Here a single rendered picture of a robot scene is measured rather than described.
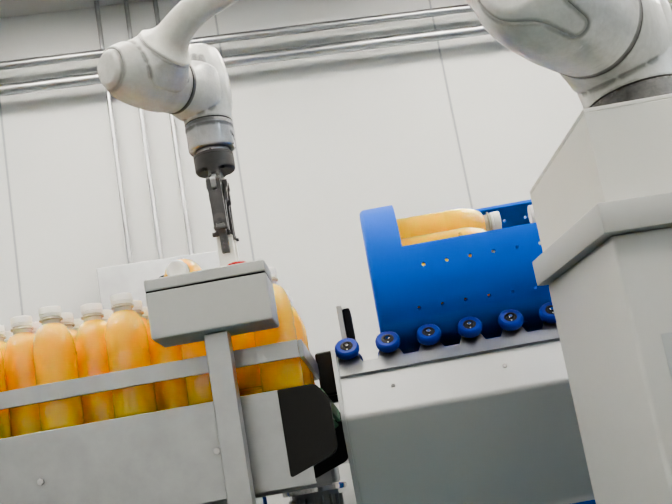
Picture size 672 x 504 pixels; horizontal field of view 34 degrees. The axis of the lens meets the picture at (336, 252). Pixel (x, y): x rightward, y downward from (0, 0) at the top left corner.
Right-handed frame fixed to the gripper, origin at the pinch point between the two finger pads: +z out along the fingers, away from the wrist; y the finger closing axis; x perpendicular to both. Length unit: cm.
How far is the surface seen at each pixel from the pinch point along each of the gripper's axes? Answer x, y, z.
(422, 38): -76, 335, -177
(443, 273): -37.8, -1.5, 10.3
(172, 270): 10.3, -2.1, 1.0
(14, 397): 39.4, -8.4, 19.6
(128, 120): 80, 328, -160
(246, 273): -5.0, -21.5, 8.3
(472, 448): -37, 1, 41
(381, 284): -26.5, -1.5, 10.3
